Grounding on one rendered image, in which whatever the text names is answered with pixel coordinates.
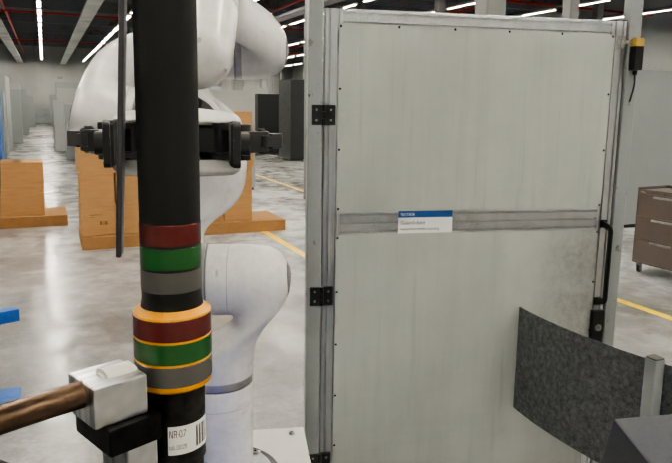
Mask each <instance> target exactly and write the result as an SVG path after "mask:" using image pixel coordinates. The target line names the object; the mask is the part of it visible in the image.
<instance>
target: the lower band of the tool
mask: <svg viewBox="0 0 672 463"><path fill-rule="evenodd" d="M140 304H141V303H140ZM140 304H138V305H137V306H136V307H134V309H133V315H134V316H135V317H136V318H138V319H140V320H144V321H149V322H159V323H170V322H181V321H187V320H192V319H196V318H199V317H202V316H204V315H206V314H207V313H209V312H210V310H211V305H210V304H209V303H208V302H207V301H205V300H203V304H202V305H201V306H199V307H197V308H194V309H191V310H187V311H182V312H171V313H160V312H152V311H147V310H144V309H143V308H141V306H140ZM210 333H211V331H210V332H209V333H208V334H206V335H205V336H203V337H200V338H198V339H195V340H191V341H186V342H180V343H167V344H162V343H150V342H145V341H142V340H139V339H137V338H136V337H135V336H134V335H133V336H134V338H135V339H136V340H137V341H139V342H141V343H144V344H149V345H156V346H174V345H182V344H188V343H192V342H196V341H199V340H201V339H203V338H205V337H207V336H208V335H209V334H210ZM211 353H212V352H211ZM211 353H210V354H209V355H208V356H207V357H205V358H204V359H202V360H199V361H197V362H194V363H190V364H186V365H180V366H165V367H164V366H152V365H147V364H143V363H141V362H139V361H137V360H136V359H135V358H134V359H135V361H136V362H137V363H139V364H140V365H143V366H146V367H150V368H158V369H173V368H182V367H187V366H191V365H195V364H197V363H200V362H202V361H204V360H206V359H207V358H208V357H209V356H210V355H211ZM211 377H212V374H211V375H210V376H209V377H208V378H207V379H206V380H204V381H202V382H200V383H198V384H195V385H192V386H188V387H184V388H177V389H155V388H149V387H147V392H149V393H153V394H160V395H173V394H181V393H186V392H190V391H193V390H196V389H198V388H200V387H202V386H203V385H205V384H206V383H207V382H208V381H209V380H210V379H211Z"/></svg>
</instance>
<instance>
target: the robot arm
mask: <svg viewBox="0 0 672 463"><path fill-rule="evenodd" d="M197 51H198V108H199V165H200V219H201V247H202V264H201V265H202V298H203V300H205V301H207V302H208V303H209V304H210V305H211V309H212V315H231V316H233V318H232V319H231V320H230V321H229V322H228V323H227V324H226V325H224V326H222V327H220V328H218V329H216V330H214V331H212V377H211V379H210V380H209V381H208V382H207V383H206V384H205V407H206V453H205V455H204V462H207V463H270V461H269V460H268V458H267V457H266V456H264V455H263V454H262V453H260V452H258V450H257V449H253V355H254V349H255V345H256V342H257V339H258V338H259V336H260V334H261V332H262V331H263V330H264V328H265V327H266V326H267V325H268V323H269V322H270V321H271V320H272V319H273V318H274V316H275V315H276V314H277V313H278V311H279V310H280V309H281V307H282V306H283V304H284V302H285V301H286V299H287V296H288V294H289V292H290V285H291V271H290V266H289V264H288V262H287V260H286V258H285V257H284V256H283V254H282V253H281V252H280V251H278V250H277V249H275V248H273V247H270V246H267V245H259V244H205V243H204V240H203V237H204V233H205V231H206V229H207V228H208V227H209V225H210V224H211V223H212V222H213V221H215V220H216V219H217V218H218V217H220V216H221V215H223V214H224V213H225V212H227V211H228V210H229V209H231V208H232V207H233V206H234V204H235V203H236V202H237V201H238V199H239V197H240V196H241V194H242V191H243V189H244V185H245V180H246V171H247V161H248V160H251V153H257V154H260V155H264V154H265V153H267V152H269V149H276V148H282V133H269V131H267V130H265V129H264V128H258V130H255V131H251V124H242V122H241V119H240V118H239V117H238V116H237V115H236V114H234V113H233V112H232V111H231V110H230V109H229V108H228V107H226V106H225V105H224V104H223V103H221V102H220V101H219V100H218V99H217V98H216V97H215V96H214V95H213V94H212V93H211V91H210V90H209V88H210V87H213V86H215V85H217V84H219V83H220V82H222V81H223V80H224V79H236V80H259V79H266V78H270V77H272V76H275V75H276V74H278V73H279V72H280V71H281V70H282V69H283V68H284V66H285V64H286V62H287V59H288V54H289V45H288V39H287V37H286V34H285V32H284V30H283V28H282V27H281V25H280V24H279V22H278V21H277V20H276V19H275V17H274V16H273V15H272V14H271V13H270V12H268V11H267V10H266V9H265V8H264V7H262V6H261V5H260V4H258V3H257V2H255V1H254V0H197ZM117 96H118V38H117V39H116V40H114V41H112V42H110V43H109V44H107V45H106V46H105V47H104V48H102V49H101V50H100V51H99V52H98V53H97V54H96V55H95V57H94V58H93V59H92V60H91V62H90V63H89V65H88V67H87V69H86V70H85V72H84V74H83V76H82V78H81V81H80V83H79V85H78V88H77V90H76V93H75V95H74V96H73V101H72V103H71V105H70V108H71V109H70V114H69V120H68V125H69V130H67V146H73V147H78V148H80V150H82V151H85V153H91V154H95V155H98V159H100V160H103V165H104V168H112V167H113V169H114V170H115V171H116V172H117ZM125 175H131V176H137V147H136V117H135V86H134V56H133V33H130V34H127V49H126V124H125Z"/></svg>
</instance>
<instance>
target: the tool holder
mask: <svg viewBox="0 0 672 463"><path fill-rule="evenodd" d="M120 362H124V361H122V360H120V359H118V360H114V361H111V362H107V363H104V364H100V365H97V366H93V367H90V368H86V369H83V370H79V371H76V372H72V373H70V374H69V375H68V379H69V383H72V382H76V381H79V380H81V381H83V386H84V389H85V392H86V398H87V402H86V406H85V407H84V408H81V409H78V410H75V411H72V413H73V414H75V415H76V430H77V432H79V433H80V434H81V435H82V436H84V437H85V438H86V439H87V440H89V441H90V442H91V443H92V444H94V445H95V446H96V447H97V448H99V449H100V450H101V451H102V452H103V463H158V454H157V440H158V439H160V438H161V437H162V427H161V413H160V412H158V411H157V410H155V409H153V408H152V407H150V406H149V405H148V403H147V376H146V374H145V373H143V372H142V371H140V370H138V369H136V371H133V372H129V373H126V374H123V375H120V376H116V377H113V378H110V379H108V378H106V377H104V378H101V377H99V376H98V375H96V373H98V372H97V371H96V370H97V369H99V368H103V367H106V366H110V365H113V364H117V363H120Z"/></svg>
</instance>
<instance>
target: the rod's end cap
mask: <svg viewBox="0 0 672 463"><path fill-rule="evenodd" d="M136 369H138V368H137V367H136V366H135V365H134V364H133V363H131V362H130V361H128V360H127V361H124V362H120V363H117V364H113V365H110V366H106V367H103V368H99V369H97V370H96V371H97V372H98V373H96V375H98V376H99V377H101V378H104V377H106V378H108V379H110V378H113V377H116V376H120V375H123V374H126V373H129V372H133V371H136Z"/></svg>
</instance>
